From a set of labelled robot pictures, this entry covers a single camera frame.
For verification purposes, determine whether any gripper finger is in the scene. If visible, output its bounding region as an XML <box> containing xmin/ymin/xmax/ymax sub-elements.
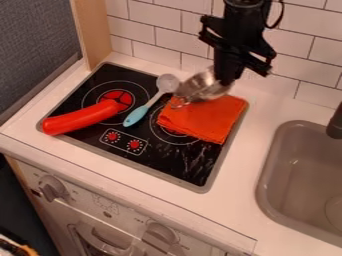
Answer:
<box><xmin>212</xmin><ymin>49</ymin><xmax>248</xmax><ymax>87</ymax></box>

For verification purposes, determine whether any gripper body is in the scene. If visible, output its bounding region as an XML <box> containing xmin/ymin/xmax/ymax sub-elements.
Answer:
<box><xmin>197</xmin><ymin>13</ymin><xmax>278</xmax><ymax>78</ymax></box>

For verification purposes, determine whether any silver pot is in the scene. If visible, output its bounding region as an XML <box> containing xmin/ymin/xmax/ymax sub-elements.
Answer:
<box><xmin>168</xmin><ymin>65</ymin><xmax>237</xmax><ymax>111</ymax></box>

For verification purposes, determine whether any orange cloth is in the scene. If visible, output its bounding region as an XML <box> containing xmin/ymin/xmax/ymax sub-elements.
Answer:
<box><xmin>154</xmin><ymin>94</ymin><xmax>250</xmax><ymax>146</ymax></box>

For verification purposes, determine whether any toy stove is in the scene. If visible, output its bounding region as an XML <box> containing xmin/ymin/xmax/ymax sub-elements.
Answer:
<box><xmin>34</xmin><ymin>61</ymin><xmax>252</xmax><ymax>195</ymax></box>

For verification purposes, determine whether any tap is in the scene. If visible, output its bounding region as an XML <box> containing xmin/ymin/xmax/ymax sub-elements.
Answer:
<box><xmin>324</xmin><ymin>101</ymin><xmax>342</xmax><ymax>141</ymax></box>

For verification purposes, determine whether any toy sink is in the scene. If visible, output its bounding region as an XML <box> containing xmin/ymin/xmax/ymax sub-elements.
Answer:
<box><xmin>255</xmin><ymin>119</ymin><xmax>342</xmax><ymax>248</ymax></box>

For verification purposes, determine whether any red toy sausage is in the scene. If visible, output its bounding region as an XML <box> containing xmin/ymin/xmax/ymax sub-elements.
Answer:
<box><xmin>40</xmin><ymin>98</ymin><xmax>122</xmax><ymax>137</ymax></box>

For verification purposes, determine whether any blue-handled spoon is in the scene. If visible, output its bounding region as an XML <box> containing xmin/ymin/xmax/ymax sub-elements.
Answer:
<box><xmin>121</xmin><ymin>73</ymin><xmax>181</xmax><ymax>129</ymax></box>

